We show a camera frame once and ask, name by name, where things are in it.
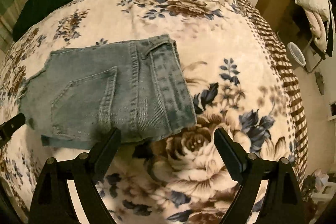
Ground white mesh waste bin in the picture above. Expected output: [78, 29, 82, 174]
[286, 42, 306, 69]

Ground light blue denim shorts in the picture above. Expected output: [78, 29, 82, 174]
[19, 35, 196, 149]

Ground brown cardboard box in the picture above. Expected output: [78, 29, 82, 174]
[256, 0, 295, 32]

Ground floral bed blanket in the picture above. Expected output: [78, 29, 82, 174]
[1, 0, 307, 223]

